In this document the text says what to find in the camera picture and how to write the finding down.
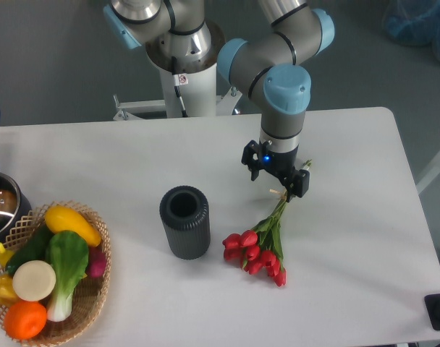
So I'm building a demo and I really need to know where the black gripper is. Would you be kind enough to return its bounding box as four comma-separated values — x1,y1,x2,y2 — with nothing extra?
241,140,310,202

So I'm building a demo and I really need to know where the red tulip bouquet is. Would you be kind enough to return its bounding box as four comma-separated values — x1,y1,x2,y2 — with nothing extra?
222,192,287,287

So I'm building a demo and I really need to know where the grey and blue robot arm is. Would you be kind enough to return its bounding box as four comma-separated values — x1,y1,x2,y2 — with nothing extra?
103,1,335,200

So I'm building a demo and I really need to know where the dark grey ribbed vase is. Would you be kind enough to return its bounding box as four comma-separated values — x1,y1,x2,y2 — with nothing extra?
159,186,211,260

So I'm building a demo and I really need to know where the purple radish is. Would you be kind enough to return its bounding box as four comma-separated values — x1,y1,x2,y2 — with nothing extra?
85,247,107,278

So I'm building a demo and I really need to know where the blue plastic bag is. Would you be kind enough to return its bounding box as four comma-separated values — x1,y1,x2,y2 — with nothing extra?
381,1,440,62

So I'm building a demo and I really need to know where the black device at table edge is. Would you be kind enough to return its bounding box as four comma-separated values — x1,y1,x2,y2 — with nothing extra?
424,294,440,331

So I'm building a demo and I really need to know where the yellow squash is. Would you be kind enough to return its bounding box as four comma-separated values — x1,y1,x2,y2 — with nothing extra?
44,205,101,247

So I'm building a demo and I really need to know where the green bok choy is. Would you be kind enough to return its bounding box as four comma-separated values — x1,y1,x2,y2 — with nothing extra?
46,231,89,322

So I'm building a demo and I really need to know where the woven wicker basket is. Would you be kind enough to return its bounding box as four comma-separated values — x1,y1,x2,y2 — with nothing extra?
2,201,111,346

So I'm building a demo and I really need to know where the dark green cucumber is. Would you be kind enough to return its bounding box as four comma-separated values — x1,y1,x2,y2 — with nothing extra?
5,224,54,276

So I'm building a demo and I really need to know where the cream round disc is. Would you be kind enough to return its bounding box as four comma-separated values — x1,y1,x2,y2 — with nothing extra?
12,260,56,301

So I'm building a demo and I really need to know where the small yellow banana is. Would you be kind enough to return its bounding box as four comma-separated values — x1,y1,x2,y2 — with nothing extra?
0,242,14,267

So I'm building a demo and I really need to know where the orange fruit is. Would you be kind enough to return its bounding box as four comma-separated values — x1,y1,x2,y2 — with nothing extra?
4,301,47,340

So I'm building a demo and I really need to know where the yellow bell pepper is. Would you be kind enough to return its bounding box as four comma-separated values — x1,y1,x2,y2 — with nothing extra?
0,274,20,307

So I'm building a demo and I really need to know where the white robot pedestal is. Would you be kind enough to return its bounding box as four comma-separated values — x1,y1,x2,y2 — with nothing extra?
114,20,242,120

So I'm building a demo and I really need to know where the black cable on pedestal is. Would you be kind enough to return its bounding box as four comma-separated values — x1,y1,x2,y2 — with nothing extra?
170,56,189,119

